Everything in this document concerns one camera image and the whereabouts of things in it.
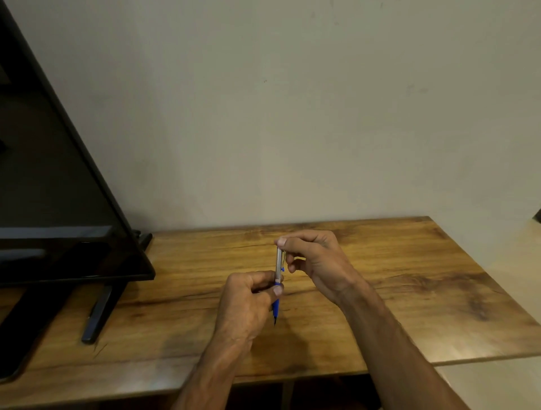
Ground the person's left hand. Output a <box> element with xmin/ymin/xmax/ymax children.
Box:
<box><xmin>213</xmin><ymin>270</ymin><xmax>285</xmax><ymax>344</ymax></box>

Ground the black television stand foot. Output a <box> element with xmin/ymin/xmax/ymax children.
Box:
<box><xmin>81</xmin><ymin>233</ymin><xmax>154</xmax><ymax>344</ymax></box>

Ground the person's left forearm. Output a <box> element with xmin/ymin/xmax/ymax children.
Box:
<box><xmin>171</xmin><ymin>334</ymin><xmax>253</xmax><ymax>410</ymax></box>

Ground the blue and silver pen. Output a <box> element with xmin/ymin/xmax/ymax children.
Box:
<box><xmin>273</xmin><ymin>246</ymin><xmax>287</xmax><ymax>326</ymax></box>

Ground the black flat screen television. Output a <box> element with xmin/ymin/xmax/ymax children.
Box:
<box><xmin>0</xmin><ymin>0</ymin><xmax>156</xmax><ymax>289</ymax></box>

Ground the person's right hand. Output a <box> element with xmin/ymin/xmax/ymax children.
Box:
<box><xmin>275</xmin><ymin>230</ymin><xmax>367</xmax><ymax>306</ymax></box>

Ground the person's right forearm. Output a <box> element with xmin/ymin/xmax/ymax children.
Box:
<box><xmin>336</xmin><ymin>281</ymin><xmax>471</xmax><ymax>410</ymax></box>

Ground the wooden table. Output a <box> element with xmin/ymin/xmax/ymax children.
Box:
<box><xmin>0</xmin><ymin>216</ymin><xmax>541</xmax><ymax>410</ymax></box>

